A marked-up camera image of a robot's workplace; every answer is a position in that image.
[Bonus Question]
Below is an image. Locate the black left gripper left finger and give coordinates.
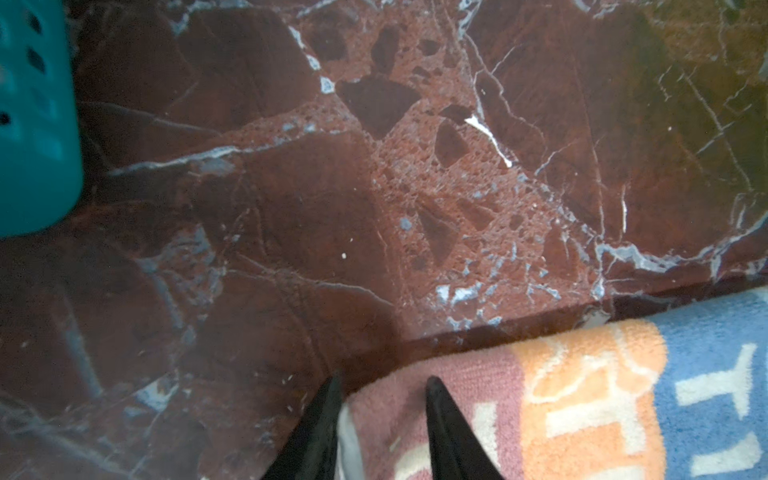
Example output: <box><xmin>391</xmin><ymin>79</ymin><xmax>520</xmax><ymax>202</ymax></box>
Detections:
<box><xmin>262</xmin><ymin>373</ymin><xmax>343</xmax><ymax>480</ymax></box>

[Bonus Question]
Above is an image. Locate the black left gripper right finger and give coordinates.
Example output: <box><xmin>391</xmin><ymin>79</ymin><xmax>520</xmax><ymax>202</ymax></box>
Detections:
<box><xmin>425</xmin><ymin>376</ymin><xmax>503</xmax><ymax>480</ymax></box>

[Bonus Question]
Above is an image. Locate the orange beige lettered towel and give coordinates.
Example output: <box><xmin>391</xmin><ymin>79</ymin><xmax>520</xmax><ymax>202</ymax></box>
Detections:
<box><xmin>337</xmin><ymin>287</ymin><xmax>767</xmax><ymax>479</ymax></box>

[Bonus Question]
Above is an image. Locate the teal plastic basket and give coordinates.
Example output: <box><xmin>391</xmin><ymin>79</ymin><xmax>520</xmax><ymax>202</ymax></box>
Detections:
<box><xmin>1</xmin><ymin>0</ymin><xmax>84</xmax><ymax>237</ymax></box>

